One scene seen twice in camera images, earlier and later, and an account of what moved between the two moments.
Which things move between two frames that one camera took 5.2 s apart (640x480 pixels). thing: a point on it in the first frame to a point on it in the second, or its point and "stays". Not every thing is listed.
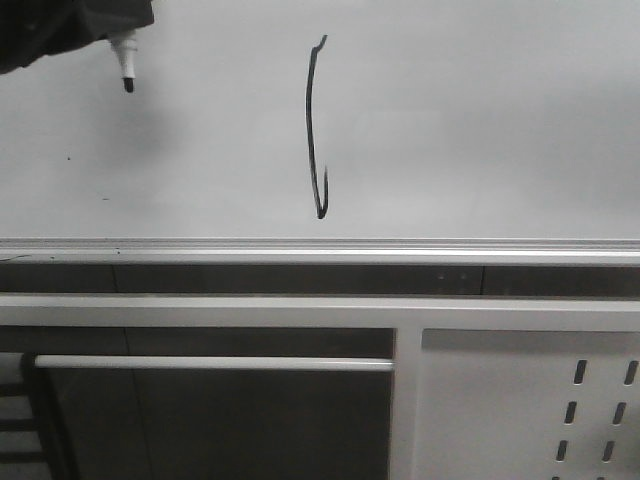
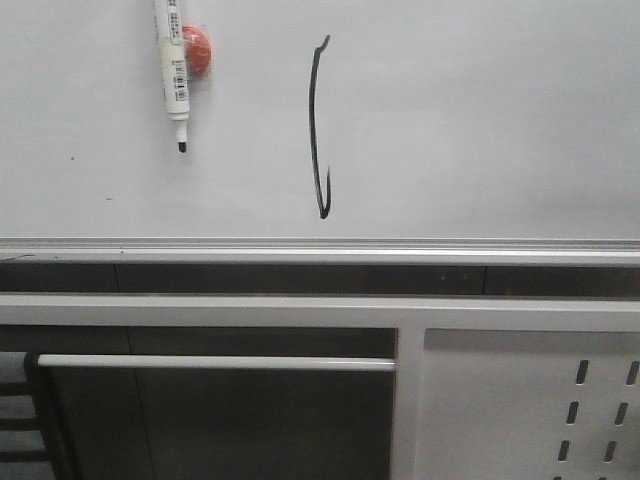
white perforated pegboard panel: [528, 405] stays
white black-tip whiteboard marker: [126, 48] to [171, 35]
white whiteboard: [333, 133] stays
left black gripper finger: [21, 455] stays
